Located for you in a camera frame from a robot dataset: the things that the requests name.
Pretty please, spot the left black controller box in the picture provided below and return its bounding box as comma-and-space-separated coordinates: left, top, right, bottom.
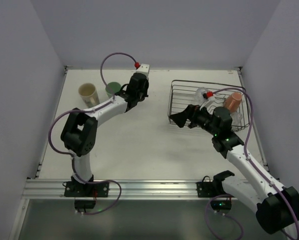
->
74, 198, 96, 213

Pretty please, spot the right black controller box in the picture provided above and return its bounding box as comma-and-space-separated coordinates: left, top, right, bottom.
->
210, 199, 232, 212

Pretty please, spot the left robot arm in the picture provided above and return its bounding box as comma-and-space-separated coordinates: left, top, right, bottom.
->
60, 71, 149, 184

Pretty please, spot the black wire dish rack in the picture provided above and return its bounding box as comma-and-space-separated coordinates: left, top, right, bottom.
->
167, 79, 250, 132

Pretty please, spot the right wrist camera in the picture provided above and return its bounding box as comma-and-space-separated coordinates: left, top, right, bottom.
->
199, 96, 215, 110

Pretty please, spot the aluminium mounting rail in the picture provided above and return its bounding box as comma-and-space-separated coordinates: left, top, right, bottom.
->
21, 178, 285, 201

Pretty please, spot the light green tall cup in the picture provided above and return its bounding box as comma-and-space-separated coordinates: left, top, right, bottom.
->
105, 81, 122, 99

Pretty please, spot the black controller box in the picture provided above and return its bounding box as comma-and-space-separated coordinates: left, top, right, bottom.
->
74, 198, 96, 213
210, 199, 232, 212

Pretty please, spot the pink dotted mug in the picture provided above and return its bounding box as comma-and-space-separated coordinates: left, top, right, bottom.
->
223, 92, 242, 113

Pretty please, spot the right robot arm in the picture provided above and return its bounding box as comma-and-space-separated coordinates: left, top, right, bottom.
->
169, 104, 299, 234

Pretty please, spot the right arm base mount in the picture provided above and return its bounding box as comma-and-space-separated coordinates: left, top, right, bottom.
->
195, 170, 244, 198

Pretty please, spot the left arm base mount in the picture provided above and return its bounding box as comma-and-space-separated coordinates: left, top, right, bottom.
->
62, 176, 110, 198

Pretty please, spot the beige ceramic mug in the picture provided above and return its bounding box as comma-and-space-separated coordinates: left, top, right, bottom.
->
78, 83, 100, 108

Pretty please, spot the clear faceted glass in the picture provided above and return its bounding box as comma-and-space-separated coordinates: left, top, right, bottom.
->
193, 87, 214, 107
230, 111, 243, 126

